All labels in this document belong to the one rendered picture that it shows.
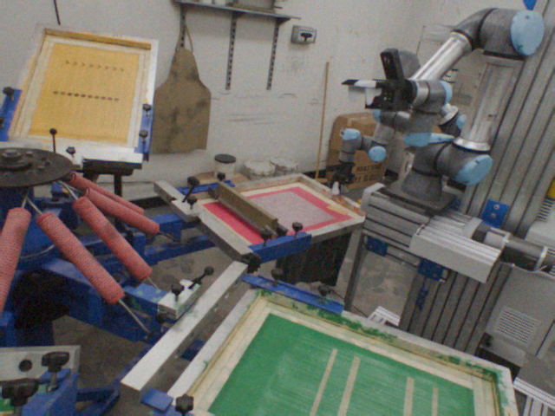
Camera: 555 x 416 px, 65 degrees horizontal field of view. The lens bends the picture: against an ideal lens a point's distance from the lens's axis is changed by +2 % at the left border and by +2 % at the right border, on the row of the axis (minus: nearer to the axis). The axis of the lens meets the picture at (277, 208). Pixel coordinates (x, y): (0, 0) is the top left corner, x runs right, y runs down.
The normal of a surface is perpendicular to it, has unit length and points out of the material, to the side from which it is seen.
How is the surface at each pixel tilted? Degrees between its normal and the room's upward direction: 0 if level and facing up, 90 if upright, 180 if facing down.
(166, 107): 88
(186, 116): 89
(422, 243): 90
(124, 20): 90
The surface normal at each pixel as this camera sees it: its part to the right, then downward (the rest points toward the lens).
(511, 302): -0.59, 0.26
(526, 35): 0.52, 0.31
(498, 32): -0.86, 0.10
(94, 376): 0.14, -0.90
